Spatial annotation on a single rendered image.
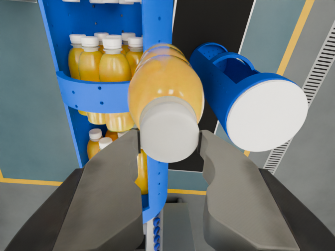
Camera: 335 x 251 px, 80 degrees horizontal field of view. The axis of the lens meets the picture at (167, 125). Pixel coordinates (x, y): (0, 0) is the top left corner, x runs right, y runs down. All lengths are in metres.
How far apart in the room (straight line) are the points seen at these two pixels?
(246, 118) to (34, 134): 1.89
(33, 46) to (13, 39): 0.13
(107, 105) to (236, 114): 0.44
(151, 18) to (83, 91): 0.20
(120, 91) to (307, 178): 2.64
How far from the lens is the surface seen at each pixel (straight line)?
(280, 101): 0.76
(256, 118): 0.75
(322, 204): 3.39
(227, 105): 0.73
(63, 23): 0.62
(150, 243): 1.39
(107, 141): 0.63
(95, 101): 0.45
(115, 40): 0.46
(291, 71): 2.03
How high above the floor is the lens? 1.63
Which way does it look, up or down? 60 degrees down
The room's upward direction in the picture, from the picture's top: 174 degrees clockwise
